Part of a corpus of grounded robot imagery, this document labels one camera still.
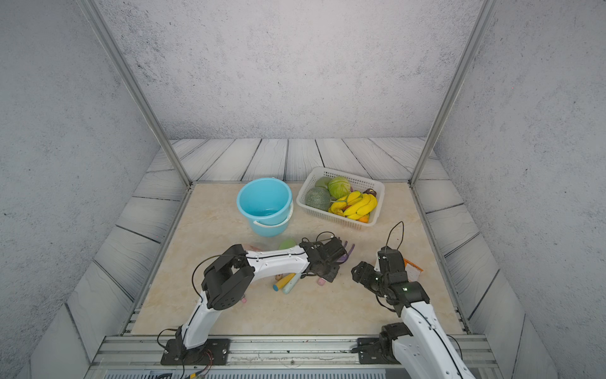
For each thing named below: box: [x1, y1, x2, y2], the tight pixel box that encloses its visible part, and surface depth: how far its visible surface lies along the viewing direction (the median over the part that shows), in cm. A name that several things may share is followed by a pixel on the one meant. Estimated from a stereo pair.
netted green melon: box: [304, 186, 332, 212], surface depth 103 cm
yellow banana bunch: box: [328, 191, 378, 220], surface depth 100 cm
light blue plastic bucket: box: [236, 177, 295, 238], surface depth 97 cm
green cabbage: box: [327, 176, 352, 199], surface depth 104 cm
